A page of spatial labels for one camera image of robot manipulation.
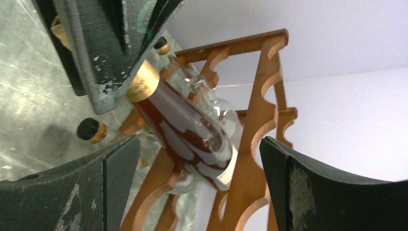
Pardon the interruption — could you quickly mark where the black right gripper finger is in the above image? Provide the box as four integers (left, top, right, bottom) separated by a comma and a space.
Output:
260, 137, 408, 231
0, 135, 141, 231
32, 0, 86, 96
54, 0, 184, 115

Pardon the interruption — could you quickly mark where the dark bottle white label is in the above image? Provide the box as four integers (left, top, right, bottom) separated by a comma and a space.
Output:
126, 61, 235, 191

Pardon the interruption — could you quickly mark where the brown wooden wine rack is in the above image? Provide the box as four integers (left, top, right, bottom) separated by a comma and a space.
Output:
120, 29, 297, 231

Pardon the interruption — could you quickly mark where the clear empty glass bottle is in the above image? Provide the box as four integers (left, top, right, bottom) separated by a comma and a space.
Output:
154, 36, 243, 149

